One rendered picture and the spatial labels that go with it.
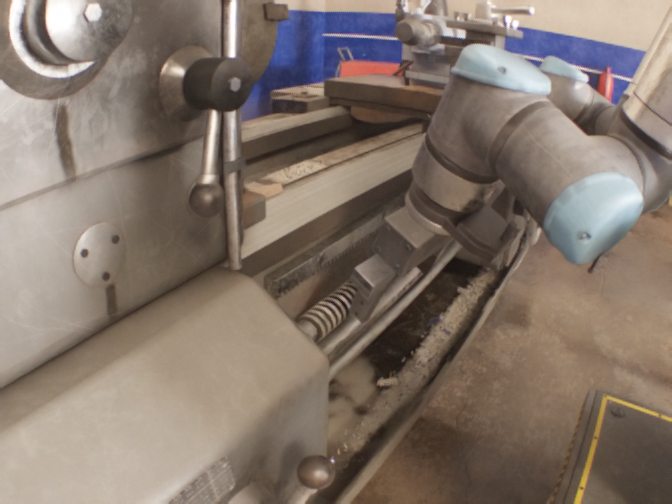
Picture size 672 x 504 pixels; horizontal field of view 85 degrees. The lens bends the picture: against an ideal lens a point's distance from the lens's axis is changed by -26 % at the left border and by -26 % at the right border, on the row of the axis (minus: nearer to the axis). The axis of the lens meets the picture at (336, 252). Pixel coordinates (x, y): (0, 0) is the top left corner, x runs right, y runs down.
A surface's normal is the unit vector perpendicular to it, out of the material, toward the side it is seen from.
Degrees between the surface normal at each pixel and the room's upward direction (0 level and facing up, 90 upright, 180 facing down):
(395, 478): 0
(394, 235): 97
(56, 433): 32
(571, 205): 76
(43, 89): 140
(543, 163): 72
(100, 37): 90
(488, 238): 24
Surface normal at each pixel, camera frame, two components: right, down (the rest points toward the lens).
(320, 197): 0.51, -0.56
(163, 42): 0.83, 0.28
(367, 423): 0.03, -0.89
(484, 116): -0.77, 0.04
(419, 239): 0.24, -0.64
